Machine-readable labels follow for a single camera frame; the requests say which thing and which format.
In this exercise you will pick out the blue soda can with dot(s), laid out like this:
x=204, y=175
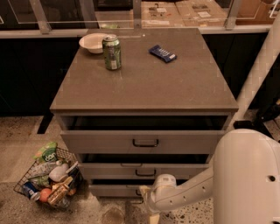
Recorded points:
x=30, y=191

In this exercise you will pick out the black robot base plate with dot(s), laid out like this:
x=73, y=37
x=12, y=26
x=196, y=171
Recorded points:
x=257, y=126

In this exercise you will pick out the brown snack box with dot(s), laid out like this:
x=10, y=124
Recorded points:
x=60, y=192

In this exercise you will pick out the white plastic bottle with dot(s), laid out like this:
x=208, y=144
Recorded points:
x=59, y=173

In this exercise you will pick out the cardboard box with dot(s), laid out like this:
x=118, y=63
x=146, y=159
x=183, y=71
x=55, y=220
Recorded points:
x=201, y=13
x=160, y=14

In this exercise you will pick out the green soda can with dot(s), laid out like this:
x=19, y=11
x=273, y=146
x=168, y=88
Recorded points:
x=111, y=51

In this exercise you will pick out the green chip bag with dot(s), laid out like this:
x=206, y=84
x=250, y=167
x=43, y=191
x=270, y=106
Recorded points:
x=47, y=153

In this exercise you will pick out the clear plastic water bottle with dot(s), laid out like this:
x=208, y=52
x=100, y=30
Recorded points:
x=44, y=169

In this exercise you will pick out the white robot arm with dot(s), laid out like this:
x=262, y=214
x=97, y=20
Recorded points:
x=243, y=180

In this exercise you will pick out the cardboard box left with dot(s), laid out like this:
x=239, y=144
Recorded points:
x=160, y=14

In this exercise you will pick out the grey drawer cabinet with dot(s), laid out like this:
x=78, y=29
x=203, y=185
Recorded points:
x=190, y=85

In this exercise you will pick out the grey bottom drawer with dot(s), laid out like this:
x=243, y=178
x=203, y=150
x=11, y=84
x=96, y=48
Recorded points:
x=118, y=188

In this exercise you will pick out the blue snack packet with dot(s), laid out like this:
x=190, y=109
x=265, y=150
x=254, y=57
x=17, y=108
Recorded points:
x=162, y=54

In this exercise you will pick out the orange fruit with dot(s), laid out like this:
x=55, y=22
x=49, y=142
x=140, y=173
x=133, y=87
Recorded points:
x=44, y=194

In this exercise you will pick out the cardboard box right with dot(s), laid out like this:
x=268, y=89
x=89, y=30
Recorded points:
x=201, y=13

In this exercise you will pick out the black wire basket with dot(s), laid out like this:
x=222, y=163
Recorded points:
x=42, y=182

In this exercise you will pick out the grey middle drawer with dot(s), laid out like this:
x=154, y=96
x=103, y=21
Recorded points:
x=141, y=166

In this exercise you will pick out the white bowl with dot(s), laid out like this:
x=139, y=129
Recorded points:
x=92, y=42

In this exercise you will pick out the grey top drawer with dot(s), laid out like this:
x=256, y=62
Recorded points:
x=148, y=134

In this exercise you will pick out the grey drawer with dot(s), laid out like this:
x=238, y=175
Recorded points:
x=148, y=134
x=118, y=188
x=141, y=166

